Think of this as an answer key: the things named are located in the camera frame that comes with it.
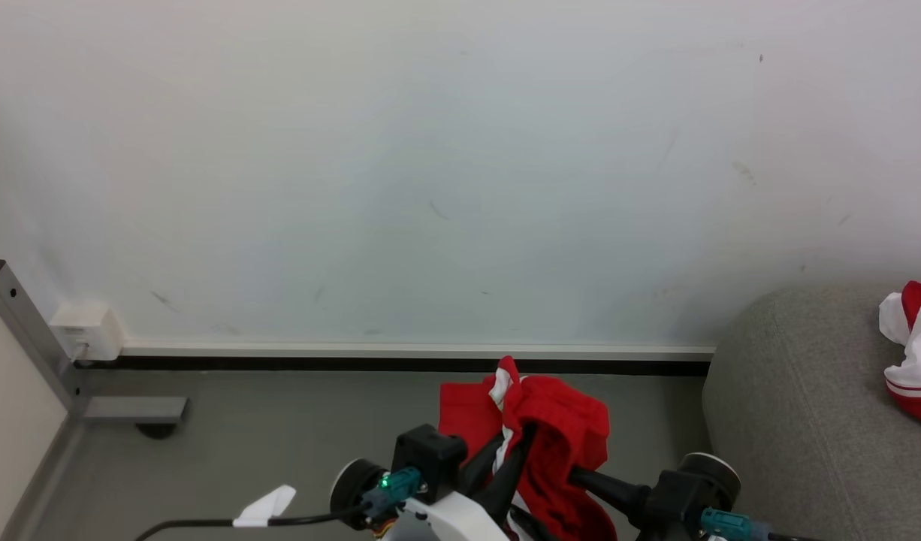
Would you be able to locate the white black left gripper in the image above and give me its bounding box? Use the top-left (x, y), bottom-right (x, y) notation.
top-left (384, 423), bottom-right (654, 541)

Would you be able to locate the red and white garment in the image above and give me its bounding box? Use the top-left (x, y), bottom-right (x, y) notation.
top-left (437, 355), bottom-right (618, 541)

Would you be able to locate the grey fabric sofa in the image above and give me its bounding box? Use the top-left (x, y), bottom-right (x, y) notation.
top-left (702, 281), bottom-right (921, 541)

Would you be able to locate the white baseboard strip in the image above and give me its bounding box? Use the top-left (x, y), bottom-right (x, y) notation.
top-left (120, 343), bottom-right (716, 362)

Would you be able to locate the teal left camera cable connector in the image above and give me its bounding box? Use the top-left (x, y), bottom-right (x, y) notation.
top-left (361, 466), bottom-right (425, 521)

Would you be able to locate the teal camera cable connector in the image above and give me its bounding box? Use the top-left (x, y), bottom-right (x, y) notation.
top-left (699, 508), bottom-right (771, 541)
top-left (361, 466), bottom-right (425, 521)

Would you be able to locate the teal right camera cable connector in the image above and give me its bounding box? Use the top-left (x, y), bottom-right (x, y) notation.
top-left (699, 508), bottom-right (771, 541)

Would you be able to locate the black cable with white tag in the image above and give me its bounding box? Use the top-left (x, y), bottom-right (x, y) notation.
top-left (133, 484), bottom-right (373, 541)

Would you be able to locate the white wall socket box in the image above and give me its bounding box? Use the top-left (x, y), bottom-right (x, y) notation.
top-left (48, 301), bottom-right (124, 364)

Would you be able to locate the grey metal frame with foot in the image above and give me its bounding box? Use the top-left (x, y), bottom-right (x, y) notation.
top-left (0, 258), bottom-right (190, 424)

